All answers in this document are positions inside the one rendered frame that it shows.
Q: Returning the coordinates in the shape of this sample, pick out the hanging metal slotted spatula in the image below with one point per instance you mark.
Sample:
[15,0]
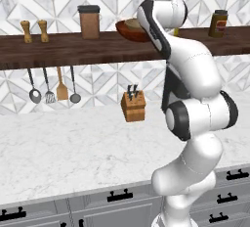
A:
[50,97]

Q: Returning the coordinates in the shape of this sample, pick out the grey drawer front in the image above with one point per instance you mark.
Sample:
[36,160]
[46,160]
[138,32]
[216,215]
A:
[94,201]
[35,208]
[242,195]
[221,178]
[239,219]

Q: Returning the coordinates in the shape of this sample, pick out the hanging metal ladle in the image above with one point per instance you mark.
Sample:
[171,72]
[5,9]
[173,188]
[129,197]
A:
[75,98]

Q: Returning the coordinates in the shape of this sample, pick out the brown jar with black lid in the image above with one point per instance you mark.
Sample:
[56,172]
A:
[89,23]

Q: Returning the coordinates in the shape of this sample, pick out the grey cabinet door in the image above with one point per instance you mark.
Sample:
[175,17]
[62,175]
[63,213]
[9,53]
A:
[123,216]
[45,225]

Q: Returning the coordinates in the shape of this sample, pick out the yellow bottle with red label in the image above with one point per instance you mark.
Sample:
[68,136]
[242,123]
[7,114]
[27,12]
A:
[217,25]

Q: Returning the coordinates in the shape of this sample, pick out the hanging metal spoon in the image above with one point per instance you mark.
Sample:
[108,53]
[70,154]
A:
[34,95]

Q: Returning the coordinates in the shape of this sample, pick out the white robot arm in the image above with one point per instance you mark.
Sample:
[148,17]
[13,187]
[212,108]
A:
[192,74]

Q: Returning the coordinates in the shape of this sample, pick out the wooden knife block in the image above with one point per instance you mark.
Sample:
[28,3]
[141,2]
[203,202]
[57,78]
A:
[134,108]

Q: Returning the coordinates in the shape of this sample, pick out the wooden pepper mill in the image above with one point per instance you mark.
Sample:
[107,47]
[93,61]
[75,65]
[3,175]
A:
[43,32]
[26,33]

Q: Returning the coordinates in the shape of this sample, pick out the dark wooden wall shelf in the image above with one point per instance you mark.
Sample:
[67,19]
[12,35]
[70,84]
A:
[65,49]

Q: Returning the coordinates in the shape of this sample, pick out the small yellow-green bottle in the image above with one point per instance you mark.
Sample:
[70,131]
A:
[176,32]

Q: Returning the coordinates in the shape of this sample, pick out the hanging wooden spatula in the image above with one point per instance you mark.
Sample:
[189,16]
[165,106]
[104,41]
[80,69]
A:
[62,91]

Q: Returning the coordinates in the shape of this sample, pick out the brown wooden bowl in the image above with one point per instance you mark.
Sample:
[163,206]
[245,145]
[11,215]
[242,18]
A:
[127,31]

